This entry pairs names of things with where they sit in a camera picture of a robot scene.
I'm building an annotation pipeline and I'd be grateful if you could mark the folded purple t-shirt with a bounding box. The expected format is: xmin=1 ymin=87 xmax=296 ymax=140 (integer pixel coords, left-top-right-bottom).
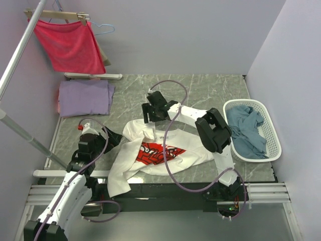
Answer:
xmin=58 ymin=80 xmax=115 ymax=117

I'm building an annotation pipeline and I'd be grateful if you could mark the white laundry basket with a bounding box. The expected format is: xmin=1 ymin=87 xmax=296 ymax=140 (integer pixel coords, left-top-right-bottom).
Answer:
xmin=223 ymin=99 xmax=282 ymax=163

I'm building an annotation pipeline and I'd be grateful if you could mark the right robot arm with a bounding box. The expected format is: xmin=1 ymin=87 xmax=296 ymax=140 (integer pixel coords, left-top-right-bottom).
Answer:
xmin=142 ymin=90 xmax=245 ymax=200

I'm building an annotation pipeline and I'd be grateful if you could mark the blue-grey t-shirt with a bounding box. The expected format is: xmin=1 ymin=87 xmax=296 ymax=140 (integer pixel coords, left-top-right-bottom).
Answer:
xmin=226 ymin=105 xmax=267 ymax=160

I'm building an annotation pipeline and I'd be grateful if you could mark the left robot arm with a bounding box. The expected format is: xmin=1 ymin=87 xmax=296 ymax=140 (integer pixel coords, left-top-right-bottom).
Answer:
xmin=23 ymin=123 xmax=122 ymax=240

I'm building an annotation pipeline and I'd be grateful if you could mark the white t-shirt red print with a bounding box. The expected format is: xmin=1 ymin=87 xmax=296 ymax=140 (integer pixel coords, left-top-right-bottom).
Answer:
xmin=107 ymin=119 xmax=214 ymax=197

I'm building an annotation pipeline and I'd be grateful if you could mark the wooden clip hanger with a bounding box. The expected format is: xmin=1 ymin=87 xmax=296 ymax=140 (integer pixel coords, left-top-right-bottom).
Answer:
xmin=40 ymin=10 xmax=90 ymax=25

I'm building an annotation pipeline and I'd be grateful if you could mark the white rack foot rear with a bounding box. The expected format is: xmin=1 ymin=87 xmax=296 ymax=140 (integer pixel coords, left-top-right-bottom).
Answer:
xmin=64 ymin=72 xmax=123 ymax=80

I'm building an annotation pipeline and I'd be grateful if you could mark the metal clothes rack pole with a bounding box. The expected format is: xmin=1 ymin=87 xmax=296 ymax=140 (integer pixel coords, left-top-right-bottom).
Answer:
xmin=1 ymin=1 xmax=63 ymax=170

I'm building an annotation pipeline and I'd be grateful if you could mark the white rack foot front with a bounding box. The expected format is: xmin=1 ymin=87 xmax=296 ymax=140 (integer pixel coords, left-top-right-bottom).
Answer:
xmin=33 ymin=170 xmax=110 ymax=178

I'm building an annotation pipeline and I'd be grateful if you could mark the blue wire hanger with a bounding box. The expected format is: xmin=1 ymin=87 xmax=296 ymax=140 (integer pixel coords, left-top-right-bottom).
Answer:
xmin=47 ymin=0 xmax=116 ymax=36

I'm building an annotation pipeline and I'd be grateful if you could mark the red towel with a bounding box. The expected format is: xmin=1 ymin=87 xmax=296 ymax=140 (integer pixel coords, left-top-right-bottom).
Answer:
xmin=34 ymin=20 xmax=106 ymax=74

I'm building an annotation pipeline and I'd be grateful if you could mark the aluminium rail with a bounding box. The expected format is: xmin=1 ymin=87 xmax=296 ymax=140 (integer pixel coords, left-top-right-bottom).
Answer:
xmin=26 ymin=183 xmax=291 ymax=205

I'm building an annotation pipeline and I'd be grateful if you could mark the black base beam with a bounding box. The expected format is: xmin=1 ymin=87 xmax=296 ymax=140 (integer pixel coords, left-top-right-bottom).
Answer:
xmin=80 ymin=182 xmax=250 ymax=217

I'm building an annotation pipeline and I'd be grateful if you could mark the white rack foot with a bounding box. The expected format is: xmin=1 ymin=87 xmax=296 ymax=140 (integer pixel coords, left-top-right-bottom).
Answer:
xmin=33 ymin=170 xmax=110 ymax=178
xmin=64 ymin=72 xmax=123 ymax=80

